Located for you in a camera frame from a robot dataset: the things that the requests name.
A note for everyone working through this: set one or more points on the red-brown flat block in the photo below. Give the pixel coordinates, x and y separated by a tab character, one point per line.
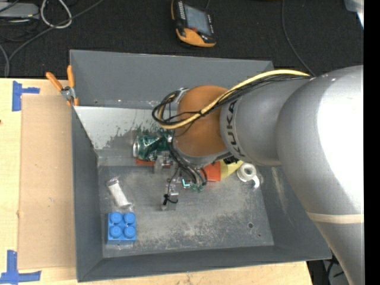
145	161

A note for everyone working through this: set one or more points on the crushed green drink can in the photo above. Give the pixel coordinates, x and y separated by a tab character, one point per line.
148	147

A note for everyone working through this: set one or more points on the yellow block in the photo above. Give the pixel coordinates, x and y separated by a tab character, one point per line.
229	169

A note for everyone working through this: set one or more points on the blue toy building brick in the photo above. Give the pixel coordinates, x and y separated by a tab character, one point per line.
121	228

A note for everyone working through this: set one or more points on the orange block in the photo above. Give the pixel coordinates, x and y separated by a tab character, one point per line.
213	172

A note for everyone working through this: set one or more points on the brown cardboard board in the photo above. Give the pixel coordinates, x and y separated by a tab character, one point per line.
44	174

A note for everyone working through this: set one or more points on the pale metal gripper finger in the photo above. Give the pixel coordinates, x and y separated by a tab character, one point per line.
169	204
164	164

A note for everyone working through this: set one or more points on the grey metal bin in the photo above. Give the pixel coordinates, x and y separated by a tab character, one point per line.
193	218

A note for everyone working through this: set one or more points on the white tape roll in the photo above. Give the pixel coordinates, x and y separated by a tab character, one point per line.
248	172

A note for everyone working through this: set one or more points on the white plastic tube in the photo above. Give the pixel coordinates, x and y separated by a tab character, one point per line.
118	193

